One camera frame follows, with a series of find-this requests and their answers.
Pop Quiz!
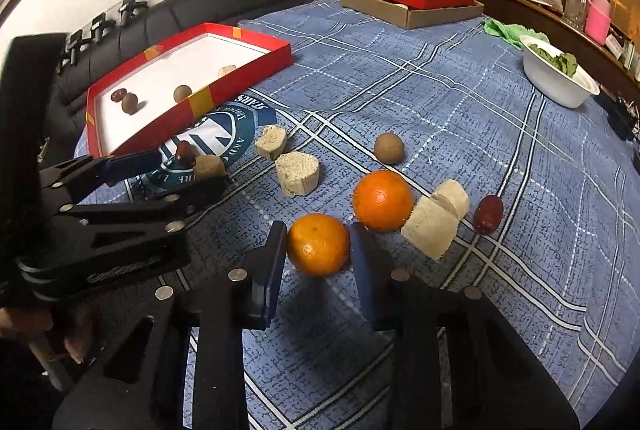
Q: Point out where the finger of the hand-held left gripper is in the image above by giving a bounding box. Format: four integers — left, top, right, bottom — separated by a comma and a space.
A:
57, 176, 233, 263
39, 150, 165, 211

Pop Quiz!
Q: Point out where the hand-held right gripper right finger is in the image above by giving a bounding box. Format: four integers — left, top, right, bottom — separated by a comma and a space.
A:
348, 222, 583, 430

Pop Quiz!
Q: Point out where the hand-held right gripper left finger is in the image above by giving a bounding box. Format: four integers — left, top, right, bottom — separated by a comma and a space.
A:
52, 221, 288, 430

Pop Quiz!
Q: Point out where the orange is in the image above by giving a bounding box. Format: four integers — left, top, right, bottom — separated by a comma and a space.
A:
352, 170, 416, 233
286, 213, 351, 278

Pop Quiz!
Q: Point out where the red box with white inside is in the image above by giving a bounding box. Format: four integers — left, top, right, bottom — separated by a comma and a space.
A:
85, 22, 293, 187

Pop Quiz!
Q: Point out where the person's left hand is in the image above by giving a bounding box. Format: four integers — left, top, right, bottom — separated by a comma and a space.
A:
0, 304, 101, 366

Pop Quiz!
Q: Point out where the black clamp device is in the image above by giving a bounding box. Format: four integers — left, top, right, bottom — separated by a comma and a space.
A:
90, 12, 121, 43
119, 0, 150, 28
66, 30, 96, 65

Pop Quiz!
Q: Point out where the blue plaid tablecloth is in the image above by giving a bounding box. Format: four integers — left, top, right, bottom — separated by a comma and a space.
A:
75, 0, 640, 430

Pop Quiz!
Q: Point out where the white bowl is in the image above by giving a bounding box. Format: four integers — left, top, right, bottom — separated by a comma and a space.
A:
519, 34, 601, 109

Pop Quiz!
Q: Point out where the brown cardboard box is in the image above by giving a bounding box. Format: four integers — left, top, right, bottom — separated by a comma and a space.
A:
339, 0, 486, 30

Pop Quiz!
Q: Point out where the green cloth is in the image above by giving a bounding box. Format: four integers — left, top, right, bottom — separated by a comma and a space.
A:
482, 18, 551, 51

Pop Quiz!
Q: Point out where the green leafy vegetable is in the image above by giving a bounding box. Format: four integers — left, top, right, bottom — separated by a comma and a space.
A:
529, 44, 580, 75

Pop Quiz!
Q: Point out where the glass jar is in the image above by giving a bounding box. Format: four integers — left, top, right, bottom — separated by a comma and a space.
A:
565, 0, 591, 30

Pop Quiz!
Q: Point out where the pink cup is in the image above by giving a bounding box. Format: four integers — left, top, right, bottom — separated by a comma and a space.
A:
586, 0, 613, 45

